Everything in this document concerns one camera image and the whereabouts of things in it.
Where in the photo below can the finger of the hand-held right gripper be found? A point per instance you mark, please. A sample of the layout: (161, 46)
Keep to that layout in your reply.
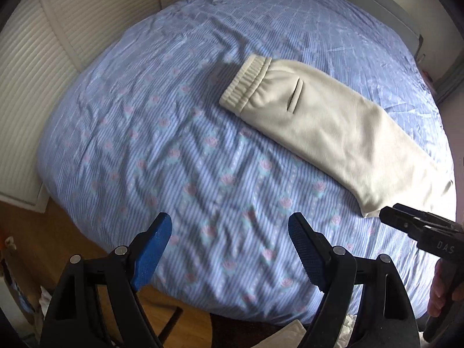
(402, 223)
(427, 217)

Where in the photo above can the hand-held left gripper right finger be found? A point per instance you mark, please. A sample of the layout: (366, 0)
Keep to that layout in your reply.
(308, 253)

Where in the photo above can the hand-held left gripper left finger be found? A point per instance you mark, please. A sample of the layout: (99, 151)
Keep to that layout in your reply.
(152, 252)

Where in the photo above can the cream pants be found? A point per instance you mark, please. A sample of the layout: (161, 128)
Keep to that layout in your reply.
(326, 123)

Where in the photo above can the person's right hand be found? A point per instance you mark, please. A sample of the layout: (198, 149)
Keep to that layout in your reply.
(438, 290)

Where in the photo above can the white cloth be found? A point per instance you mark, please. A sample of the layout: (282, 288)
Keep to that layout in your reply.
(279, 335)

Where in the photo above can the bed with blue duvet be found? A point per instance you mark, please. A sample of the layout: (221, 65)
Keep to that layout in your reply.
(181, 152)

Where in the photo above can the white louvred wardrobe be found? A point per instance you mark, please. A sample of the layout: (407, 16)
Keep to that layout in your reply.
(47, 61)

